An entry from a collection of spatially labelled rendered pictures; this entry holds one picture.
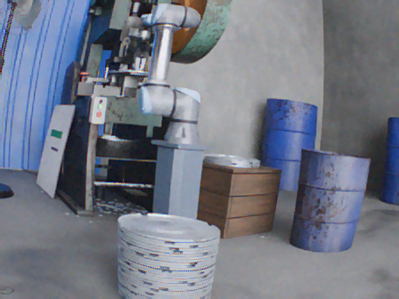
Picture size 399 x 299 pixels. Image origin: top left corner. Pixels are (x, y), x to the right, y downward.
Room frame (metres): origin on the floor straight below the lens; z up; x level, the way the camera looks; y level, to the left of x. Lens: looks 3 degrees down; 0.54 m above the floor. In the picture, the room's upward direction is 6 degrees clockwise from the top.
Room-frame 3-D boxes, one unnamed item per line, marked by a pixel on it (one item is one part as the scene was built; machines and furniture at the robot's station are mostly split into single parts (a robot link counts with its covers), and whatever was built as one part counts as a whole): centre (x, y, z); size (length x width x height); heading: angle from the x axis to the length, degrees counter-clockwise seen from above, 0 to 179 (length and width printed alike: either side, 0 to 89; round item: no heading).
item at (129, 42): (2.44, 0.49, 1.04); 0.17 x 0.15 x 0.30; 34
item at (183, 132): (1.85, 0.08, 0.50); 0.15 x 0.15 x 0.10
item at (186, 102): (1.85, 0.08, 0.62); 0.13 x 0.12 x 0.14; 111
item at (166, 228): (1.16, 0.06, 0.25); 0.29 x 0.29 x 0.01
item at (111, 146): (2.48, 0.52, 0.36); 0.34 x 0.34 x 0.10
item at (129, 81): (2.33, 0.42, 0.72); 0.25 x 0.14 x 0.14; 34
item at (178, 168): (1.85, 0.08, 0.23); 0.19 x 0.19 x 0.45; 44
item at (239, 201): (2.28, -0.18, 0.18); 0.40 x 0.38 x 0.35; 41
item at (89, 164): (2.44, 0.82, 0.45); 0.92 x 0.12 x 0.90; 34
